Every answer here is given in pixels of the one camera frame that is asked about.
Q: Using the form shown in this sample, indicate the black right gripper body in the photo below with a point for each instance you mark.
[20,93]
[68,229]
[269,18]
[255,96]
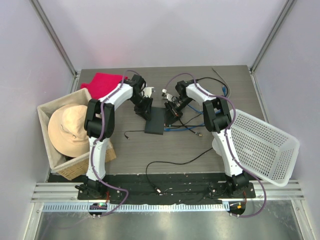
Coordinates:
[178,105]

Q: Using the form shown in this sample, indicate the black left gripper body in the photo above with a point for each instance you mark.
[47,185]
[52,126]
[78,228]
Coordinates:
[135,100]

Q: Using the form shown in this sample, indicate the black network switch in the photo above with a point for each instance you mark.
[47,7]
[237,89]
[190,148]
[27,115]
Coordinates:
[156,124]

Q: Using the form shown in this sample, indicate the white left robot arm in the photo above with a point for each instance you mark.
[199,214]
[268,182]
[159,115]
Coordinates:
[100,121]

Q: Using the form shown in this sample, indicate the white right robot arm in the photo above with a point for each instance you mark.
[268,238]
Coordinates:
[217,120]

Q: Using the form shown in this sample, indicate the red cloth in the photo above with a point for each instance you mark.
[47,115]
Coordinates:
[102,84]

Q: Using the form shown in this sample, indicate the black base mat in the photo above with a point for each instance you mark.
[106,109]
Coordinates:
[162,186]

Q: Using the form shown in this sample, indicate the beige sun hat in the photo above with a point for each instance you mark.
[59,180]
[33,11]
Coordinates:
[66,130]

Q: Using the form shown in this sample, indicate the wicker basket with liner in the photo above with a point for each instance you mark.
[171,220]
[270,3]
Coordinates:
[69,168]

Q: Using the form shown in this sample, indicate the white plastic basket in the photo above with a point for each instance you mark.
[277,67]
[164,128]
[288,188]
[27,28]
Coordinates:
[257,146]

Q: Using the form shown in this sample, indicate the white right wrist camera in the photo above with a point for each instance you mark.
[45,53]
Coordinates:
[166,96]

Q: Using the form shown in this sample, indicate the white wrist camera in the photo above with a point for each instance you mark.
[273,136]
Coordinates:
[166,96]
[147,92]

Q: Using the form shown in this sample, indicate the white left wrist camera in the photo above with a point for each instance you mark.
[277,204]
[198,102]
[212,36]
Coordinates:
[147,92]

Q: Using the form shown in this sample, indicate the aluminium rail front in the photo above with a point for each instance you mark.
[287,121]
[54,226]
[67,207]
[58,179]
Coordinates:
[65,197]

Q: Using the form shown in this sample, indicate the aluminium frame post left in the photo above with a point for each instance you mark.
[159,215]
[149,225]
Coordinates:
[53,35]

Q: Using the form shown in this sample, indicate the aluminium frame post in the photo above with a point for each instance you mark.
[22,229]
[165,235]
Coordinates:
[281,18]
[53,35]

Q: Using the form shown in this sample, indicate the aluminium frame post right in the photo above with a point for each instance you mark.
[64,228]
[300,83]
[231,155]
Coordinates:
[281,18]

